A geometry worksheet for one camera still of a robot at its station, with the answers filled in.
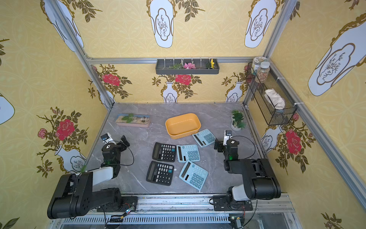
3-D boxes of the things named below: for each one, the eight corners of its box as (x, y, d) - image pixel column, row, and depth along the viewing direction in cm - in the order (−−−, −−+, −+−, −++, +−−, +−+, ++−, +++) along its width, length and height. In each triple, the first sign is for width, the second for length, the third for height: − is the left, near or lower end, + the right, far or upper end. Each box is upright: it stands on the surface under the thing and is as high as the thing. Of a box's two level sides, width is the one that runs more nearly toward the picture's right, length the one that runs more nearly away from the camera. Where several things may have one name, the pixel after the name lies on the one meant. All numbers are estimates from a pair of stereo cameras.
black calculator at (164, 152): (151, 159, 92) (150, 157, 89) (156, 144, 99) (155, 142, 96) (174, 162, 90) (174, 160, 88) (177, 147, 97) (177, 145, 95)
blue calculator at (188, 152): (176, 162, 90) (175, 160, 87) (176, 146, 97) (176, 144, 95) (200, 162, 90) (200, 160, 87) (198, 146, 97) (199, 144, 95)
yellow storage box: (168, 141, 100) (167, 137, 95) (164, 123, 111) (163, 118, 106) (203, 134, 104) (203, 129, 99) (196, 116, 115) (196, 111, 110)
